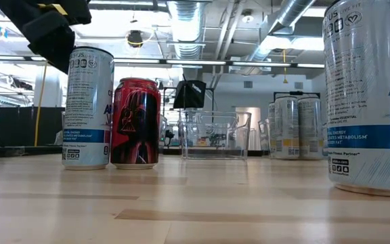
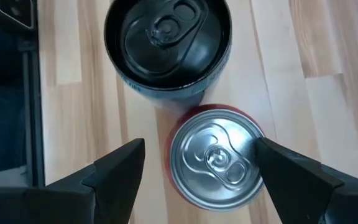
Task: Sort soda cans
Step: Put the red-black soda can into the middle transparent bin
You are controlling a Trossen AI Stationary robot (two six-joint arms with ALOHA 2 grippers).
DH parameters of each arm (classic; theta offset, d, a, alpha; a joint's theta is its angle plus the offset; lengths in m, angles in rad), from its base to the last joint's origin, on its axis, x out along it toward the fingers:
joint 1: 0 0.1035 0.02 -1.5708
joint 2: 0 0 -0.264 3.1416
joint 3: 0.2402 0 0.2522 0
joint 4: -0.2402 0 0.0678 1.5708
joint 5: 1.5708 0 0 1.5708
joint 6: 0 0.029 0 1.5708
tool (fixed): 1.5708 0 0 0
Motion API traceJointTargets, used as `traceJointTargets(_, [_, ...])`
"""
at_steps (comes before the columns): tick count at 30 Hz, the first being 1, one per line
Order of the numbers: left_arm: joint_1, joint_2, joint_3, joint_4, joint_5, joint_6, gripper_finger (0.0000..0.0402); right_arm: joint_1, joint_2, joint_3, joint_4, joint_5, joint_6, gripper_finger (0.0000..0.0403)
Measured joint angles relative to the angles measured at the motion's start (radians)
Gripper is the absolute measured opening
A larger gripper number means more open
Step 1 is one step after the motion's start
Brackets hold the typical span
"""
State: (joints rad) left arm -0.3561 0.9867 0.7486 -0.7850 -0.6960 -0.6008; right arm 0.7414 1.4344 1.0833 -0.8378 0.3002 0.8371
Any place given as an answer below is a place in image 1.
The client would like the yellow hanging cable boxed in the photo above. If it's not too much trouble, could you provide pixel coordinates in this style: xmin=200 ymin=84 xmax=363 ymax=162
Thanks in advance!
xmin=33 ymin=62 xmax=49 ymax=147

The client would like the silver round ventilation duct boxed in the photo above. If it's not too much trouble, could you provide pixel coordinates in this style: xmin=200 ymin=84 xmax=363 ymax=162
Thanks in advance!
xmin=167 ymin=0 xmax=205 ymax=60
xmin=245 ymin=0 xmax=318 ymax=74

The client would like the black stand frame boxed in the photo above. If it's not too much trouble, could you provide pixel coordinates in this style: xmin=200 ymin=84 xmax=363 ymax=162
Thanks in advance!
xmin=272 ymin=90 xmax=321 ymax=101

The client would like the red Darth Vader soda can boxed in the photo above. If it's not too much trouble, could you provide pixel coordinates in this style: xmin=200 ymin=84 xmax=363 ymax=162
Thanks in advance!
xmin=110 ymin=77 xmax=162 ymax=170

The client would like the narrow clear plastic bin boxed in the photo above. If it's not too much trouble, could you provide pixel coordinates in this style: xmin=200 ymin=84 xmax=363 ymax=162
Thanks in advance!
xmin=180 ymin=110 xmax=253 ymax=161

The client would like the white door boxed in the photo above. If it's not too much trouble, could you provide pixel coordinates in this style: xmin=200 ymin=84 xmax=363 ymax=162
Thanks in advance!
xmin=235 ymin=106 xmax=262 ymax=152

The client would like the black partition wall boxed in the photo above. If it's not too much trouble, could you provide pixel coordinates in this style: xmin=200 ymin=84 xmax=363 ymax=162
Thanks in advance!
xmin=0 ymin=106 xmax=64 ymax=147

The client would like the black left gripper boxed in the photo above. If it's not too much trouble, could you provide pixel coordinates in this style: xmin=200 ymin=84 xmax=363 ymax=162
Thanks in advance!
xmin=0 ymin=0 xmax=92 ymax=74

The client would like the black overhead camera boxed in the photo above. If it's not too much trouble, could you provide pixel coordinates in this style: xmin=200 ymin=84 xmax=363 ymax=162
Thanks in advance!
xmin=126 ymin=29 xmax=144 ymax=48

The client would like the black softbox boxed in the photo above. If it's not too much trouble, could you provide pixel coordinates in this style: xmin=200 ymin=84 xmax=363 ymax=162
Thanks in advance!
xmin=173 ymin=74 xmax=208 ymax=110

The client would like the black aluminium table frame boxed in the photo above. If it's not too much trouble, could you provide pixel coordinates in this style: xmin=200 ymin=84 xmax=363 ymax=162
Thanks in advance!
xmin=0 ymin=144 xmax=270 ymax=159

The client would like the white Celsius can black lid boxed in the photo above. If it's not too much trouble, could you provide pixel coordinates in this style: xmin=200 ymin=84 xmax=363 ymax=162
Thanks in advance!
xmin=267 ymin=101 xmax=276 ymax=159
xmin=297 ymin=96 xmax=325 ymax=161
xmin=61 ymin=46 xmax=115 ymax=171
xmin=274 ymin=96 xmax=299 ymax=160
xmin=322 ymin=0 xmax=390 ymax=198

